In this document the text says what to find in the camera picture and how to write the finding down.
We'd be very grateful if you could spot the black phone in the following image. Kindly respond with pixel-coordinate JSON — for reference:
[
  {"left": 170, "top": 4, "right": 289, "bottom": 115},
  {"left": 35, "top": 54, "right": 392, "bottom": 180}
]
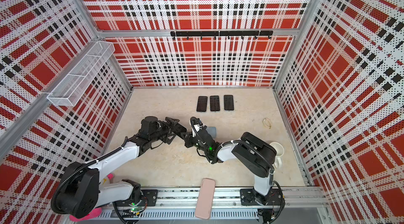
[
  {"left": 196, "top": 96, "right": 208, "bottom": 113},
  {"left": 224, "top": 95, "right": 235, "bottom": 111},
  {"left": 209, "top": 95, "right": 221, "bottom": 112}
]

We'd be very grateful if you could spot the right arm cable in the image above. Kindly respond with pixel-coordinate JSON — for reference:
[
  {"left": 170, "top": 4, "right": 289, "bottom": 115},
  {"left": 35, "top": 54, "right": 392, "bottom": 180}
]
[{"left": 263, "top": 179, "right": 286, "bottom": 224}]

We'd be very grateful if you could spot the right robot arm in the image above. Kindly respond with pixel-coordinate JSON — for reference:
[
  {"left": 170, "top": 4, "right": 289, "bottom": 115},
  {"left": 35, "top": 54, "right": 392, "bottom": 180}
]
[{"left": 179, "top": 117, "right": 277, "bottom": 197}]

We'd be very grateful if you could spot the white cup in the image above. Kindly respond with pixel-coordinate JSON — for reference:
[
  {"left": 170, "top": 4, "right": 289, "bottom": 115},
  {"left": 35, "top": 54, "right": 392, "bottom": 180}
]
[{"left": 270, "top": 142, "right": 285, "bottom": 169}]

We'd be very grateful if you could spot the black hook rail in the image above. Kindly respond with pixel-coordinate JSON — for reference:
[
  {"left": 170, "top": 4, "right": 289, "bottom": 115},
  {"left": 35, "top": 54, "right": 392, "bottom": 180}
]
[{"left": 170, "top": 30, "right": 274, "bottom": 38}]

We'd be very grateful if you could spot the light blue case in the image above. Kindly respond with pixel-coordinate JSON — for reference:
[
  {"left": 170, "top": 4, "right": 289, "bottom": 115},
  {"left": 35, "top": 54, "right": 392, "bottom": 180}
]
[{"left": 206, "top": 126, "right": 217, "bottom": 139}]

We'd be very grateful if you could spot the pink plush toy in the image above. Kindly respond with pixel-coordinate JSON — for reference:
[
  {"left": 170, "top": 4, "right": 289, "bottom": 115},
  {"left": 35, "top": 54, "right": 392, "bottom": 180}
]
[{"left": 69, "top": 173, "right": 114, "bottom": 222}]

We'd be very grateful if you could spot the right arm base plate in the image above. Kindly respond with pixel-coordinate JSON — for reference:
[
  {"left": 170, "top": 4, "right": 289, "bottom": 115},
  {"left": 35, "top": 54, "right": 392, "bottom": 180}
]
[{"left": 240, "top": 188, "right": 283, "bottom": 206}]

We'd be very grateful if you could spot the pink phone case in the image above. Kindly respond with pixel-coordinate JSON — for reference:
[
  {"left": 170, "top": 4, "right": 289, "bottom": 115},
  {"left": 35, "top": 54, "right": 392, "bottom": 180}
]
[{"left": 195, "top": 178, "right": 216, "bottom": 220}]

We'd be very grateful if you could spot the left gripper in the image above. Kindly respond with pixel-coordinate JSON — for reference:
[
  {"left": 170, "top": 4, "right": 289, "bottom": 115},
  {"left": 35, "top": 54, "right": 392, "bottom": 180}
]
[{"left": 150, "top": 116, "right": 179, "bottom": 144}]

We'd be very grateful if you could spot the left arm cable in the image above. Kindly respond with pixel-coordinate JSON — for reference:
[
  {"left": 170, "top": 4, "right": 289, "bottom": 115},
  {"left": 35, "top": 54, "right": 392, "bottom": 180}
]
[{"left": 51, "top": 146, "right": 124, "bottom": 215}]

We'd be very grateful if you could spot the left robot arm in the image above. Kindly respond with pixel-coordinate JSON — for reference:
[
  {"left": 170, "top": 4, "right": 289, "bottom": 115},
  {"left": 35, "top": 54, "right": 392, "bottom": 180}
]
[{"left": 50, "top": 116, "right": 192, "bottom": 218}]

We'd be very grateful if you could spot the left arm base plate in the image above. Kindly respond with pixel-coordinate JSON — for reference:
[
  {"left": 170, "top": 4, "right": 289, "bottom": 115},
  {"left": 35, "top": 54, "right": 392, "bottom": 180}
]
[{"left": 116, "top": 189, "right": 158, "bottom": 207}]

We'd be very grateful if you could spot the tan rubber band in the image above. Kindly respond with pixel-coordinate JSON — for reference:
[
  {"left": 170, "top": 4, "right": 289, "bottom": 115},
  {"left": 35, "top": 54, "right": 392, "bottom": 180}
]
[{"left": 263, "top": 118, "right": 272, "bottom": 129}]

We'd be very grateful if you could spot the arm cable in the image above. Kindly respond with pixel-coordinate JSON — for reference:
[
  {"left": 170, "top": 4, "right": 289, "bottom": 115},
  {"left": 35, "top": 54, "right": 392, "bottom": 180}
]
[
  {"left": 51, "top": 146, "right": 124, "bottom": 215},
  {"left": 263, "top": 179, "right": 286, "bottom": 224}
]

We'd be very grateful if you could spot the white wire basket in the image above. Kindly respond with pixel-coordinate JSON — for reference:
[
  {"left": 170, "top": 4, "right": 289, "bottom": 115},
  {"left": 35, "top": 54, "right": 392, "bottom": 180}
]
[{"left": 47, "top": 41, "right": 115, "bottom": 107}]

